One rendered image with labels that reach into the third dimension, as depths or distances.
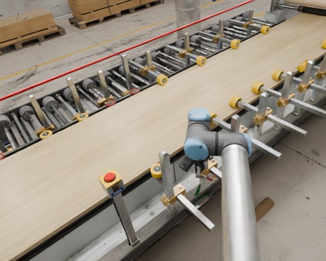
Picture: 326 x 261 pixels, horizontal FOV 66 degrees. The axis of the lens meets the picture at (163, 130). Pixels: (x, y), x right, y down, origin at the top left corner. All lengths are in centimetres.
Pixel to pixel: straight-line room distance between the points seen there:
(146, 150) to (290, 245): 134
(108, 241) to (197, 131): 89
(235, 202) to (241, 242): 11
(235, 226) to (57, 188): 109
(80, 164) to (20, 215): 39
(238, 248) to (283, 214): 181
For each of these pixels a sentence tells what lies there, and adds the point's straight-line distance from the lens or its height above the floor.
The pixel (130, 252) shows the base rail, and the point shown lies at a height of 70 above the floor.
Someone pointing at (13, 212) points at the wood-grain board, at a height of 90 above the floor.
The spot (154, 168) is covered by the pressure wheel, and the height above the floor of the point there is 91.
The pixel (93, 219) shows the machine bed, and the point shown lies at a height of 78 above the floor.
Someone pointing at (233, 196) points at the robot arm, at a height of 139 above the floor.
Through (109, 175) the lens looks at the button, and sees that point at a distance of 100.
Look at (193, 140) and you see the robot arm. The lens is 90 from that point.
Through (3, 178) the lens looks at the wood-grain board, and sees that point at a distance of 176.
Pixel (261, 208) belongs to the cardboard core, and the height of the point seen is 8.
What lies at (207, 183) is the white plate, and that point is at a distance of 154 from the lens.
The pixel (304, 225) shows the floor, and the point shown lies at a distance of 240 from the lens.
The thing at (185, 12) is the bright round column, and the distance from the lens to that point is 520.
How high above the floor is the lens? 196
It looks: 40 degrees down
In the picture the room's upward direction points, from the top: 8 degrees counter-clockwise
